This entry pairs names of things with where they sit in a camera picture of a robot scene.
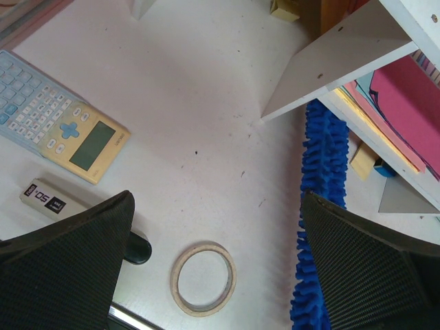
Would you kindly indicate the calculator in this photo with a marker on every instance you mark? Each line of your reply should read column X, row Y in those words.
column 49, row 120

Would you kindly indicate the stack of coloured paper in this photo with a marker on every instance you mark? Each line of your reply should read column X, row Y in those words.
column 401, row 101

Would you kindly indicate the yellow sticky note pad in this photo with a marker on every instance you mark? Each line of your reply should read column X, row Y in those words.
column 286, row 10

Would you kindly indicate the blue microfiber duster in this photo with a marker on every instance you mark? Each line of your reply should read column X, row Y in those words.
column 324, row 171

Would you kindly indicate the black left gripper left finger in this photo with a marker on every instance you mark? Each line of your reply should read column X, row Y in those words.
column 63, row 276

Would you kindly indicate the masking tape roll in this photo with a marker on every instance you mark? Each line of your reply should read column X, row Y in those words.
column 203, row 279

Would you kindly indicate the white staples box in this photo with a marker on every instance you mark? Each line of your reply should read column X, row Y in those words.
column 51, row 201

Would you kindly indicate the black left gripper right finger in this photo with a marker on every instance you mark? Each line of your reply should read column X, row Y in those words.
column 372, row 277

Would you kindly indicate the black stapler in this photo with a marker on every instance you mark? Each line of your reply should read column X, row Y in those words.
column 138, row 251

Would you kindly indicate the white wooden bookshelf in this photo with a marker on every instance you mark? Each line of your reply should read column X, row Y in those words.
column 377, row 34

